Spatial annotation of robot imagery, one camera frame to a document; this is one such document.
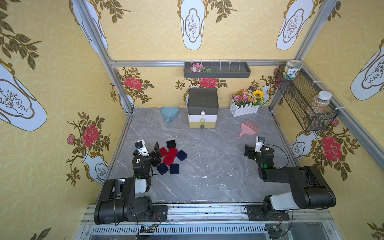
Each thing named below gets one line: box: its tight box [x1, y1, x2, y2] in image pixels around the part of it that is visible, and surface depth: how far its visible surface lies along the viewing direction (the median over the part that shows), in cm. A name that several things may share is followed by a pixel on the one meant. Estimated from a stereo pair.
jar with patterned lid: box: [283, 59, 303, 81], surface depth 87 cm
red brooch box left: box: [160, 147, 168, 158], surface depth 97 cm
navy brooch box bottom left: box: [156, 163, 169, 175], surface depth 90 cm
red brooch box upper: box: [168, 147, 178, 158], surface depth 97 cm
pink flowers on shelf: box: [189, 62, 213, 73], surface depth 89 cm
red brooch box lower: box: [163, 155, 176, 166], surface depth 95 cm
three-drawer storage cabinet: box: [187, 88, 219, 129], surface depth 103 cm
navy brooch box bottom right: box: [169, 163, 180, 175], surface depth 91 cm
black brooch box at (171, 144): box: [166, 139, 176, 150], surface depth 101 cm
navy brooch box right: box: [176, 150, 188, 162], surface depth 96 cm
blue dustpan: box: [161, 106, 179, 124], surface depth 120 cm
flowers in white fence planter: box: [229, 89, 265, 117], surface depth 109 cm
